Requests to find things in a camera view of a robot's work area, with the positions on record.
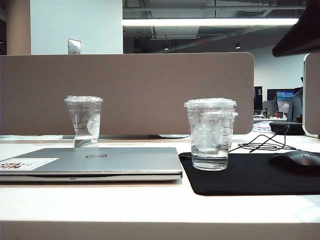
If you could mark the silver Dell laptop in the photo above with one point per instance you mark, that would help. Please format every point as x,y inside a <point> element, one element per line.
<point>105,162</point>

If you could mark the black standing banner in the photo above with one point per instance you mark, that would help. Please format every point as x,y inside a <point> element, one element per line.
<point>258,98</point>

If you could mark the metal wall plate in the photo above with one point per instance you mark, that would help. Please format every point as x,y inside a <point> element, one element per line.
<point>74,46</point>

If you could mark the grey flat stand base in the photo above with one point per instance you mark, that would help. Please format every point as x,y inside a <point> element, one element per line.
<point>173,136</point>

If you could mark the short clear plastic cup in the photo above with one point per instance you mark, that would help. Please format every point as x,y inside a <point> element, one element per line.
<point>233,125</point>

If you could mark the clear plastic cup siren logo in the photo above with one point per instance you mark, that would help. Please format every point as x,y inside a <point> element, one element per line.
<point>208,140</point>

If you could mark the narrow brown desk divider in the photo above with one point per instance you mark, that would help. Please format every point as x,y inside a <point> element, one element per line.
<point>313,95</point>

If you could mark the black mouse pad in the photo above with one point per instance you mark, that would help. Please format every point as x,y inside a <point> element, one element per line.
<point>250,177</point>

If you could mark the black computer mouse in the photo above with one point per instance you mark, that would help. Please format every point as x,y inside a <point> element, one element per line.
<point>295,159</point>

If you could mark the wide brown desk divider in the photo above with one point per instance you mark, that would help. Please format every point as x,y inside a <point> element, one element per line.
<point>150,82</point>

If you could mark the person in grey jacket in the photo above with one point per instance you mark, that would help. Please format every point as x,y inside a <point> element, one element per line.
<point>295,107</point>

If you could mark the black round pouch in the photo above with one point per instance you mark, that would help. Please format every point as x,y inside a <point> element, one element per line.
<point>285,127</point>

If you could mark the blue plastic bag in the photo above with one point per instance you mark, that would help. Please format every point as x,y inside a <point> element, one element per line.
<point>260,127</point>

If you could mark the background computer monitor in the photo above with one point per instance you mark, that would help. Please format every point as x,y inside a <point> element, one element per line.
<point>284,100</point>

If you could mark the tall clear plastic cup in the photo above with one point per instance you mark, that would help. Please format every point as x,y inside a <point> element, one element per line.
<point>83,117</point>

